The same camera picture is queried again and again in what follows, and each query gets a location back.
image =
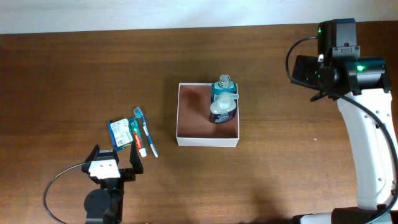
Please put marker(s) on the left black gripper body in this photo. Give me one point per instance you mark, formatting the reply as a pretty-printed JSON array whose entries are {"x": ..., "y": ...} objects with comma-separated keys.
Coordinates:
[{"x": 126, "y": 175}]

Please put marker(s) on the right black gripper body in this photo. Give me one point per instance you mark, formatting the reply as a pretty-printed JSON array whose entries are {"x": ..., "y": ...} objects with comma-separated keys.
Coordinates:
[{"x": 312, "y": 70}]

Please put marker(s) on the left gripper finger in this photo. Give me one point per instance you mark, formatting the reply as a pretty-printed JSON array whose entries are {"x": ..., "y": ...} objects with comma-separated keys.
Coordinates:
[
  {"x": 135, "y": 160},
  {"x": 92, "y": 154}
]

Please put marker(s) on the teal mouthwash bottle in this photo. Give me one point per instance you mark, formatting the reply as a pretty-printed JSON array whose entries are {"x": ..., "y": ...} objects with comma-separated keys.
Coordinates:
[{"x": 225, "y": 84}]

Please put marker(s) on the clear pump soap bottle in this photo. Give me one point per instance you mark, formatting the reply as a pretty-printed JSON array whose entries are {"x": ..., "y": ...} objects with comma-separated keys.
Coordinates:
[{"x": 224, "y": 108}]

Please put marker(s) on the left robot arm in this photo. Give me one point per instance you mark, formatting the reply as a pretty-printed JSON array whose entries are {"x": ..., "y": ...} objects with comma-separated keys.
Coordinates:
[{"x": 105, "y": 204}]

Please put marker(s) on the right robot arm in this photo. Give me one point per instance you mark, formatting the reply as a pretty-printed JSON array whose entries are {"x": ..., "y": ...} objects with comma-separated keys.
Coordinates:
[{"x": 361, "y": 88}]

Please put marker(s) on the blue razor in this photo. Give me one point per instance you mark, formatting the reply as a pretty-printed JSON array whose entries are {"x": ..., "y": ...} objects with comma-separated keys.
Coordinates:
[{"x": 117, "y": 149}]

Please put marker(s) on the green red toothpaste tube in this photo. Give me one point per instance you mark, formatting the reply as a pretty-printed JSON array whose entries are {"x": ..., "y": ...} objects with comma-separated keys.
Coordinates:
[{"x": 136, "y": 133}]

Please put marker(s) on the blue white toothbrush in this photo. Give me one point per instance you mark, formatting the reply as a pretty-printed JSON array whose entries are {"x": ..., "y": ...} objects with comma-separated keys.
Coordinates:
[{"x": 139, "y": 114}]

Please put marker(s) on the pink cardboard box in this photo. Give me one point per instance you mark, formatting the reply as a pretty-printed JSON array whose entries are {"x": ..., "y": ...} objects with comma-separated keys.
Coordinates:
[{"x": 194, "y": 128}]

